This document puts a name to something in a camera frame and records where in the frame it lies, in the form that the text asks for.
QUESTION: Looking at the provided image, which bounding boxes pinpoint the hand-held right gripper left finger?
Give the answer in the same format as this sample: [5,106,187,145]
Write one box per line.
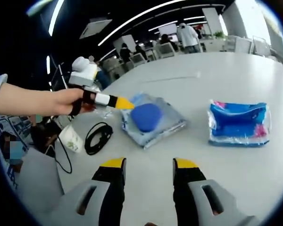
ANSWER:
[61,157,127,226]

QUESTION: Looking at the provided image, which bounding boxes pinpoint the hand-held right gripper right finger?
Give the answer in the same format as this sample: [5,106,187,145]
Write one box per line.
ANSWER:
[172,158,239,226]

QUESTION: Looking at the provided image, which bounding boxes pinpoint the clear bag with blue sponge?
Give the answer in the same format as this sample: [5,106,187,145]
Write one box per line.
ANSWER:
[120,92,188,149]

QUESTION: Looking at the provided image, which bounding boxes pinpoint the floral paper cup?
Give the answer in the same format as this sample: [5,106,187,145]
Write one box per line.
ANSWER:
[58,124,84,154]

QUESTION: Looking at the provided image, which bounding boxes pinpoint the blue tissue pack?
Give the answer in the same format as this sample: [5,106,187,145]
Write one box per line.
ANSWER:
[207,98,272,148]

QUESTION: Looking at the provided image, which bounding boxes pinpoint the person's left hand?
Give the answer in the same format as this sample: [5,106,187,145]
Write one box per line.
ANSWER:
[49,88,97,116]

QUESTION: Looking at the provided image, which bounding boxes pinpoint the black computer monitor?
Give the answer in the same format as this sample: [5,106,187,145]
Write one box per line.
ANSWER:
[50,65,68,92]

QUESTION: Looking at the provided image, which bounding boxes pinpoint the ceiling air vent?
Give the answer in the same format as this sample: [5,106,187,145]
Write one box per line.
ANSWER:
[79,18,113,40]

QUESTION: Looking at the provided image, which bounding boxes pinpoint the white mesh office chair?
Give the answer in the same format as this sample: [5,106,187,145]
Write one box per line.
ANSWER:
[129,53,147,66]
[158,43,175,58]

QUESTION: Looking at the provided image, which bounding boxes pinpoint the green potted plant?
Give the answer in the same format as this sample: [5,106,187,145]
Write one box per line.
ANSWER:
[213,30,227,40]

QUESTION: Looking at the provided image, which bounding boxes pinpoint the white chairs by window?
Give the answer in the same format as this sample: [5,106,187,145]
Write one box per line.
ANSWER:
[234,35,272,57]

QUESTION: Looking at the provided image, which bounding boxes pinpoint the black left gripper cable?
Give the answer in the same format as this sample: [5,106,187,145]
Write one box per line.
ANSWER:
[46,115,73,174]

